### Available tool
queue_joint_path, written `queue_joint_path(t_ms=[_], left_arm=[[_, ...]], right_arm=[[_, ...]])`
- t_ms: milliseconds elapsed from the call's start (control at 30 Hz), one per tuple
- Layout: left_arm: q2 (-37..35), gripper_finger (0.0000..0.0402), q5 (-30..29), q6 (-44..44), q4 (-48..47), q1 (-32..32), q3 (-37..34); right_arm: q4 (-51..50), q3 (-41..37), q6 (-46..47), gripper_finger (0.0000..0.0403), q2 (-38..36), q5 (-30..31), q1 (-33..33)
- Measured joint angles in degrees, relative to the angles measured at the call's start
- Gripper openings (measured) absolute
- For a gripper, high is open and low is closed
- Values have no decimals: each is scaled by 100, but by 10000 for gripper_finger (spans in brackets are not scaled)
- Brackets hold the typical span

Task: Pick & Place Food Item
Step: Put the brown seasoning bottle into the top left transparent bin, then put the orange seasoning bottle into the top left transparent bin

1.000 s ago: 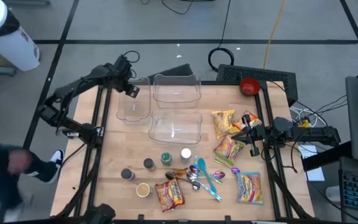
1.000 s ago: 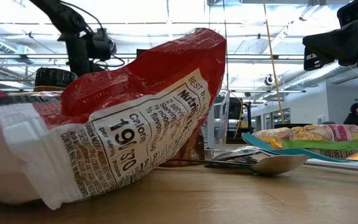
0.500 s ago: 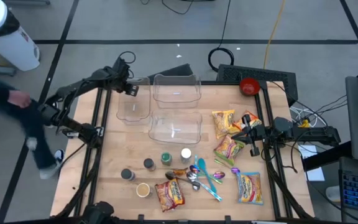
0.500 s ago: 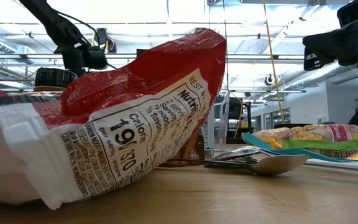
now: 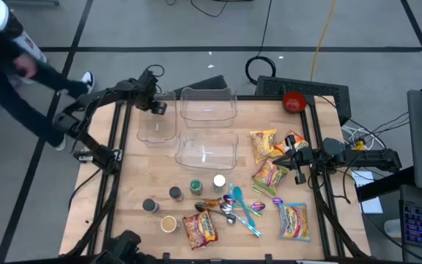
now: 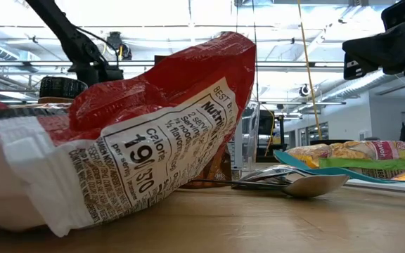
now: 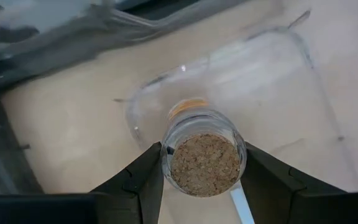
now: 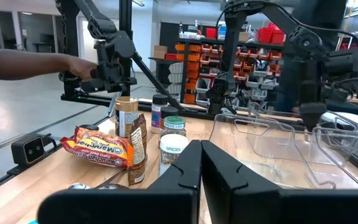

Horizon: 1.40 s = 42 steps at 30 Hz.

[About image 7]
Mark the narrow clear plastic bin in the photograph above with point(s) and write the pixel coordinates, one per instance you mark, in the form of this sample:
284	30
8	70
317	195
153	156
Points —
259	93

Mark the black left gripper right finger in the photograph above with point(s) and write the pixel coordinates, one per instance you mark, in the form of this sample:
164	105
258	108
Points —
269	180

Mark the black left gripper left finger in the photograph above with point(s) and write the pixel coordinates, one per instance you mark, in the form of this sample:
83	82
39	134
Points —
141	174

